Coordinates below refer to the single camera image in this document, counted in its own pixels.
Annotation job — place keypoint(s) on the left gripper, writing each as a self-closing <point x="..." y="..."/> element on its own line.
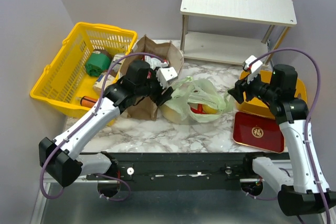
<point x="167" y="96"/>

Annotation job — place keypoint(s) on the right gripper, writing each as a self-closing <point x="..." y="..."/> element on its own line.
<point x="236" y="92"/>

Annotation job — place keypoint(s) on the green plastic grocery bag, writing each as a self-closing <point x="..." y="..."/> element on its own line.
<point x="190" y="91"/>

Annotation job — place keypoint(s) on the red chili pepper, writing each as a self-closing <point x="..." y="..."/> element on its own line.
<point x="197" y="109"/>

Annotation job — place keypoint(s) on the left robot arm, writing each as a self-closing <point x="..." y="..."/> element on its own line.
<point x="60" y="157"/>

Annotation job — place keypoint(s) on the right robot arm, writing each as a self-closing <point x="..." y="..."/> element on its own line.
<point x="307" y="191"/>

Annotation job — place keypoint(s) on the yellow plastic tub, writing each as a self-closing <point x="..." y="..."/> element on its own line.
<point x="258" y="108"/>

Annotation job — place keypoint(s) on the white chips packet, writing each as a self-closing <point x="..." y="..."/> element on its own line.
<point x="155" y="63"/>

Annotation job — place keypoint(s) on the brown paper bag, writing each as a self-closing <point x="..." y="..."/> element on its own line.
<point x="167" y="50"/>

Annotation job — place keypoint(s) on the red lacquer tray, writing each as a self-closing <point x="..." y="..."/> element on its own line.
<point x="255" y="131"/>

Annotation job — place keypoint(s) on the white small carton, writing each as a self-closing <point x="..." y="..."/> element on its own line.
<point x="117" y="62"/>

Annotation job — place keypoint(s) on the orange bottle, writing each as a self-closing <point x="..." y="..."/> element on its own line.
<point x="86" y="101"/>

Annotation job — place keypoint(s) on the white two-tier shelf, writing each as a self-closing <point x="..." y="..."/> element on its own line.
<point x="229" y="31"/>

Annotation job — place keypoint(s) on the yellow plastic shopping basket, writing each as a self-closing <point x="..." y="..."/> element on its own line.
<point x="65" y="80"/>

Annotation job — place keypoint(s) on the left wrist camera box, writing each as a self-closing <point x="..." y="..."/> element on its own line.
<point x="166" y="76"/>

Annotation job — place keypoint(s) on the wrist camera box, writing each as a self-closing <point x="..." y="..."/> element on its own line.
<point x="166" y="76"/>
<point x="252" y="67"/>

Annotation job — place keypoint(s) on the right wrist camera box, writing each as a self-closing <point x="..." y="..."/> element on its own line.
<point x="252" y="67"/>

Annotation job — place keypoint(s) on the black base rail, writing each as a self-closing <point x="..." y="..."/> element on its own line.
<point x="185" y="171"/>

